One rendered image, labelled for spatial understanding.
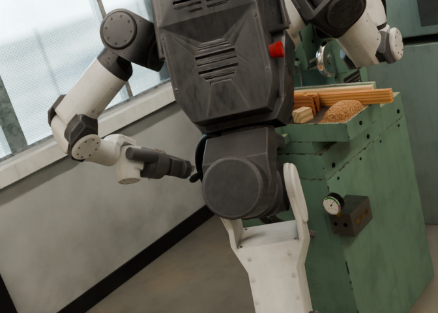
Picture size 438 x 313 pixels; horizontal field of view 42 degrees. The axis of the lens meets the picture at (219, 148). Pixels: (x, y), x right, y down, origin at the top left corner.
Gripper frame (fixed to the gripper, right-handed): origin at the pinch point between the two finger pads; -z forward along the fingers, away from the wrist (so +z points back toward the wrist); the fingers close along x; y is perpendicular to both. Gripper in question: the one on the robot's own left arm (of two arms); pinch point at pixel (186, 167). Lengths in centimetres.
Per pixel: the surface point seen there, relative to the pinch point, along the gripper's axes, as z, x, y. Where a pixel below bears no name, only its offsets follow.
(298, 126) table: -20.2, 23.2, 20.7
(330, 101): -33, 24, 31
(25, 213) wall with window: -10, -108, -47
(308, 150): -24.4, 26.3, 14.0
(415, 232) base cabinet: -94, 35, -9
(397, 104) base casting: -73, 26, 37
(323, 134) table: -21.7, 32.0, 20.0
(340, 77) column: -50, 14, 41
